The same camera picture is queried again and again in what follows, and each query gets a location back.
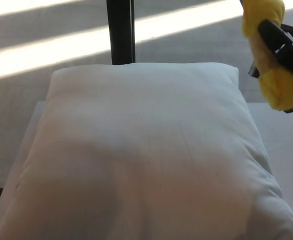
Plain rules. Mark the black vertical post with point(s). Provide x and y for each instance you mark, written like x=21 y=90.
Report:
x=121 y=30

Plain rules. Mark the yellow cloth wrap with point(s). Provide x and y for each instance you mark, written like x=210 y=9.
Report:
x=280 y=90

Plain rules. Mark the white pillow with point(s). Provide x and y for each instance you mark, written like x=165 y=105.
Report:
x=146 y=150

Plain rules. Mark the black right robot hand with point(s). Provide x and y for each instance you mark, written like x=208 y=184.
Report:
x=290 y=50

